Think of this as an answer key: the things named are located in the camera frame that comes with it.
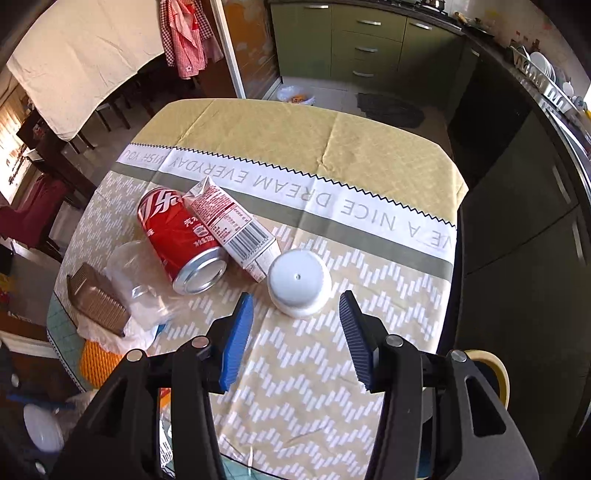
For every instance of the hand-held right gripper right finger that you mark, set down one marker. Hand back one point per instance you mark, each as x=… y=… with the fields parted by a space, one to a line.
x=355 y=341

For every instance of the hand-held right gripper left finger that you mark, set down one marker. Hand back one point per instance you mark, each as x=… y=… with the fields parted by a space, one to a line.
x=238 y=341

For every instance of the white capped bottle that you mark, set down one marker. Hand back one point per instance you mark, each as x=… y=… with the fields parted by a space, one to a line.
x=295 y=277

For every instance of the white plastic bag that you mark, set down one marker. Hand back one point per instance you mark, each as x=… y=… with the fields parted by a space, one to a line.
x=138 y=339

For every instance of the clear plastic cup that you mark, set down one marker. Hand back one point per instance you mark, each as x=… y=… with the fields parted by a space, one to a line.
x=134 y=277

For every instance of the red soda can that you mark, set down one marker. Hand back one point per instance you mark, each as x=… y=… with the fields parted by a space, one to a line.
x=175 y=230

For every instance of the orange textured sponge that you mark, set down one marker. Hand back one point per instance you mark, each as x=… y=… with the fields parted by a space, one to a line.
x=94 y=364

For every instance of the brown corrugated tray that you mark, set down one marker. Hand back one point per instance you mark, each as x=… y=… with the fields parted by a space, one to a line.
x=92 y=295

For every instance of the beige patterned tablecloth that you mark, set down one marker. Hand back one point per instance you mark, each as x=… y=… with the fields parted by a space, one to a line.
x=323 y=161

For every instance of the green sink base cabinet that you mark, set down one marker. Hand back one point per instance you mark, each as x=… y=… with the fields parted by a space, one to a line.
x=517 y=230

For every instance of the white bowl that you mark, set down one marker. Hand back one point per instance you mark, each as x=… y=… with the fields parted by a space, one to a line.
x=44 y=429

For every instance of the dark floor mat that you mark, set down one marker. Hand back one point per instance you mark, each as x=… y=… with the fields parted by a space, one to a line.
x=392 y=110

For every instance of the dark red cloth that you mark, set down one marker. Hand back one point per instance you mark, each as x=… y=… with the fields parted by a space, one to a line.
x=32 y=212

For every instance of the white bag lined basket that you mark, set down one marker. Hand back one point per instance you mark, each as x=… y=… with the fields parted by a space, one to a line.
x=288 y=92

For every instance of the dark wooden chair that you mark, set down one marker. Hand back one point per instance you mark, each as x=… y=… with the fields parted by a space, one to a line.
x=113 y=115
x=138 y=94

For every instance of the dark wooden dining table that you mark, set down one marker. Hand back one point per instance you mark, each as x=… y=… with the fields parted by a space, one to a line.
x=55 y=157

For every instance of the sliding glass door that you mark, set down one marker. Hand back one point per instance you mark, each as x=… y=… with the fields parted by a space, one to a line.
x=258 y=55

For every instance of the green drawer base cabinet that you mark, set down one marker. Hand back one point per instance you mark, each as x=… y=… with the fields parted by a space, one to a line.
x=369 y=41

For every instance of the red checkered apron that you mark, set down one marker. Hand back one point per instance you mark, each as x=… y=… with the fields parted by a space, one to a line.
x=184 y=37

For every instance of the metal dish rack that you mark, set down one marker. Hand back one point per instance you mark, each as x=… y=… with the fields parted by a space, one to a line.
x=540 y=81

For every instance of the white hanging sheet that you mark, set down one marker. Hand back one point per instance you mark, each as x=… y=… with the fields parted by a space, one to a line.
x=92 y=55

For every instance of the stack of white plates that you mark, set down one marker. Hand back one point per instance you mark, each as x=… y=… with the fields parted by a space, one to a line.
x=542 y=64

